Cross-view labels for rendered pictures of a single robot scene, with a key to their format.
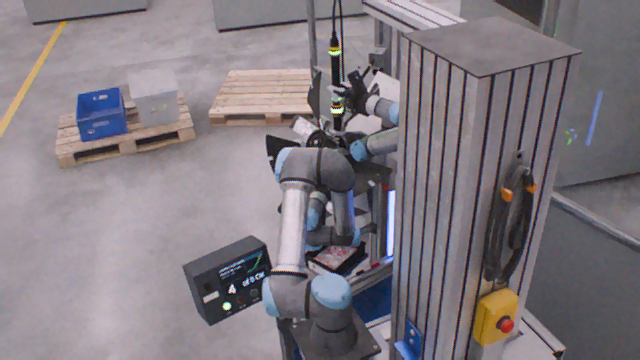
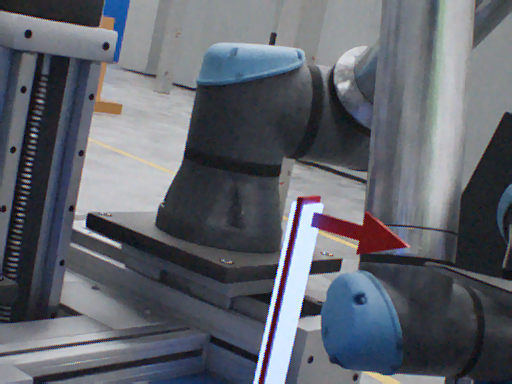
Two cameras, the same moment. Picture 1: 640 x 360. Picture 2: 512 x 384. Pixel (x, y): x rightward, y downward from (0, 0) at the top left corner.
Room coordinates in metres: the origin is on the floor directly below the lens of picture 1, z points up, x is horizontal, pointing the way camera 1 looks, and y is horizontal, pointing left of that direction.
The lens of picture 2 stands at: (2.16, -0.56, 1.27)
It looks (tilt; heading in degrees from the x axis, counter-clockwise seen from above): 8 degrees down; 150
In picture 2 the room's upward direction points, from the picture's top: 12 degrees clockwise
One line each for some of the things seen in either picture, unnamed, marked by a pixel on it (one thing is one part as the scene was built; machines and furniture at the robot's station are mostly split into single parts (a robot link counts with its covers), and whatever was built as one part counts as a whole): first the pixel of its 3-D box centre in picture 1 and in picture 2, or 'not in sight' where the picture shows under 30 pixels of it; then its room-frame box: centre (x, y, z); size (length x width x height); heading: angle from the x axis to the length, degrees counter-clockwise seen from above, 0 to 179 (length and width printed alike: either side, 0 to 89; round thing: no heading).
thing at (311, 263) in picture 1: (335, 254); not in sight; (1.74, -0.03, 0.85); 0.22 x 0.17 x 0.07; 139
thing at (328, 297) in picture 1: (329, 299); (251, 98); (1.14, 0.00, 1.20); 0.13 x 0.12 x 0.14; 81
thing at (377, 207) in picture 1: (377, 221); not in sight; (2.29, -0.27, 0.58); 0.09 x 0.05 x 1.15; 33
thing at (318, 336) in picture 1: (333, 326); (225, 194); (1.14, -0.01, 1.09); 0.15 x 0.15 x 0.10
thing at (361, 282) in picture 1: (372, 273); not in sight; (1.64, -0.18, 0.82); 0.90 x 0.04 x 0.08; 123
